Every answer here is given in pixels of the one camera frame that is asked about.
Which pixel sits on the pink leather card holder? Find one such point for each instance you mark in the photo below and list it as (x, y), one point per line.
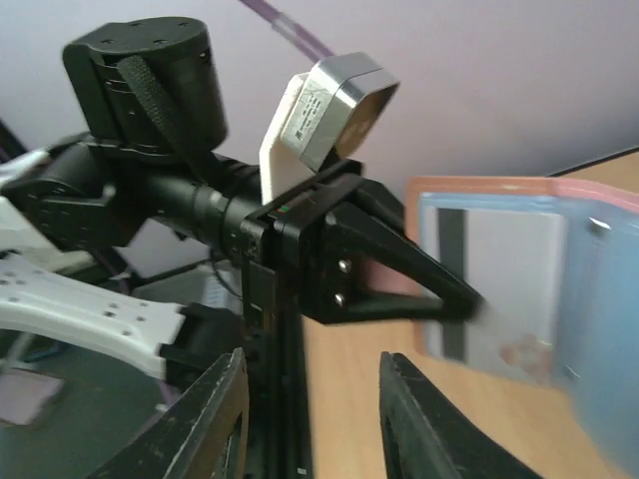
(595, 343)

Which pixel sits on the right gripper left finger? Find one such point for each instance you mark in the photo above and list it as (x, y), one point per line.
(203, 435)

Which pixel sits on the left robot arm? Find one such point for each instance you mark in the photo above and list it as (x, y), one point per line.
(150, 95)

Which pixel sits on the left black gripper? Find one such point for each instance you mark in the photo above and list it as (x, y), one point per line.
(325, 249)

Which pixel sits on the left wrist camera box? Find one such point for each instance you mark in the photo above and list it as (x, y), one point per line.
(327, 110)

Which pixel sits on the white card with black stripe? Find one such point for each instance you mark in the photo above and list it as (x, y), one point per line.
(514, 260)

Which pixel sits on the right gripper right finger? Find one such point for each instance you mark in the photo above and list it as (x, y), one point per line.
(425, 436)

